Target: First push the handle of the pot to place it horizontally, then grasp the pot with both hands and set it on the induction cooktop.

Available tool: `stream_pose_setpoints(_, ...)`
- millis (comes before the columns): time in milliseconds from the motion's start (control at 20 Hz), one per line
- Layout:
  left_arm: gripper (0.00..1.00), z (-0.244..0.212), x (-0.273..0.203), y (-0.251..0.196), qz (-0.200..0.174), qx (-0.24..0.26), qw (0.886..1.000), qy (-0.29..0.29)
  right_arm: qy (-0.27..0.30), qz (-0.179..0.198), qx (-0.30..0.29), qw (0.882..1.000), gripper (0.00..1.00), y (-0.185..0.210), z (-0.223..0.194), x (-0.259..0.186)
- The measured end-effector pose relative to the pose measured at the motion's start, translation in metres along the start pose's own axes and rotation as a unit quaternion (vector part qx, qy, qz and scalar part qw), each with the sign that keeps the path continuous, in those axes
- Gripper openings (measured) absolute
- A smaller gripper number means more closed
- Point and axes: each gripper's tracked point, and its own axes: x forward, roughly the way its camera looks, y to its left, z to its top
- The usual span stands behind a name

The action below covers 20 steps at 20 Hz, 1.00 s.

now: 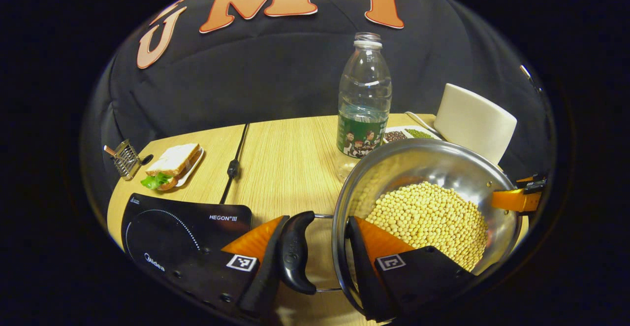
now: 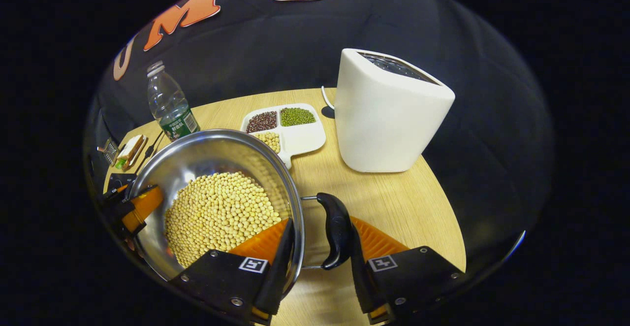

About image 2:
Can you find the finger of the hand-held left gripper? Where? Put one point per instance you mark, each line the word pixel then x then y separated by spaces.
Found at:
pixel 145 205

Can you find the clear plastic water bottle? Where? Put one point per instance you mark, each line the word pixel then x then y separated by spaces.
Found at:
pixel 170 104

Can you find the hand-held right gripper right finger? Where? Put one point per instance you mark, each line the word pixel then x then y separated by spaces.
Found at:
pixel 362 277

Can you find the white toaster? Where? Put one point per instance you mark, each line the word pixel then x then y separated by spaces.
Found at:
pixel 384 124

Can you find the black backdrop cloth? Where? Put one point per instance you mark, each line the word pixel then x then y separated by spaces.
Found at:
pixel 275 45

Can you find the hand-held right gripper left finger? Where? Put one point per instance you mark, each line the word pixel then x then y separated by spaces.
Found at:
pixel 278 267

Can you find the pile of yellow soybeans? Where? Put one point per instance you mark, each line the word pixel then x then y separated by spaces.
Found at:
pixel 216 212

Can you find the stainless steel pot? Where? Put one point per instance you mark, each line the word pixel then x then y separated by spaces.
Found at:
pixel 206 153

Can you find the white divided bean dish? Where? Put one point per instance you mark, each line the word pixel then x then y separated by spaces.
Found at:
pixel 302 139

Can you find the sandwich on plate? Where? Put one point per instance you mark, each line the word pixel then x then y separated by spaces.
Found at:
pixel 130 151

